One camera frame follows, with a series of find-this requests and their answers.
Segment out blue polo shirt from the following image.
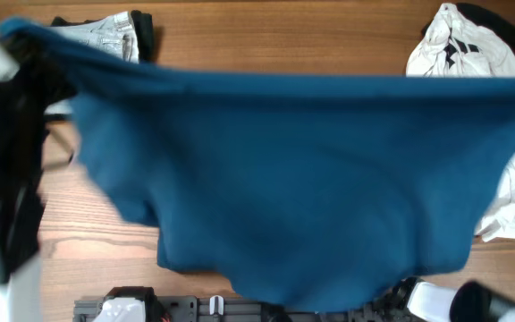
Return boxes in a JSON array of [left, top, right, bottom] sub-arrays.
[[0, 18, 515, 312]]

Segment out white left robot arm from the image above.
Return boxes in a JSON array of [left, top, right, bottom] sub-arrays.
[[0, 34, 75, 321]]

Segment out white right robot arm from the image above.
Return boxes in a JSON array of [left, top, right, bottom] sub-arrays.
[[407, 281, 515, 322]]

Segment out folded light denim shorts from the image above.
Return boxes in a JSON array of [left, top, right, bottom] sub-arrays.
[[42, 11, 140, 116]]

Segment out folded black garment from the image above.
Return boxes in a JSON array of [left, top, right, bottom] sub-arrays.
[[50, 9, 155, 64]]

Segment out white printed t-shirt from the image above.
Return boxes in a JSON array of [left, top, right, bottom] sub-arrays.
[[405, 2, 515, 243]]

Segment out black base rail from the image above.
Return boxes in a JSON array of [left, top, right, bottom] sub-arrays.
[[72, 286, 419, 322]]

